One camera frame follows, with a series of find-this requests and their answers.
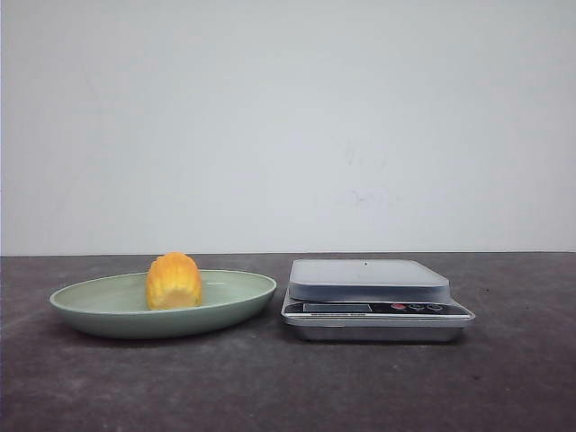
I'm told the yellow corn cob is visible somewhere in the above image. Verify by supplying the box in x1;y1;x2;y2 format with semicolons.
145;252;203;310

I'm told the silver digital kitchen scale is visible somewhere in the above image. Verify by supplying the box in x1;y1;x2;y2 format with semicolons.
281;258;475;343

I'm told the light green plate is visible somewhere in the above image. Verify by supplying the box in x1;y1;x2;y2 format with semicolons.
49;269;277;339

